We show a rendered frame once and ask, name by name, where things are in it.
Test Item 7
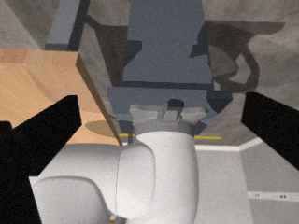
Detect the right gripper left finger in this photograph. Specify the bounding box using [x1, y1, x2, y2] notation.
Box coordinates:
[0, 95, 82, 224]

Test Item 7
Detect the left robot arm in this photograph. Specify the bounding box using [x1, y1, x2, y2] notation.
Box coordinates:
[113, 216, 127, 224]

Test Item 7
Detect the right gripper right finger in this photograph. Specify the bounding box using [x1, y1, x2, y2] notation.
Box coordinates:
[241, 92, 299, 171]

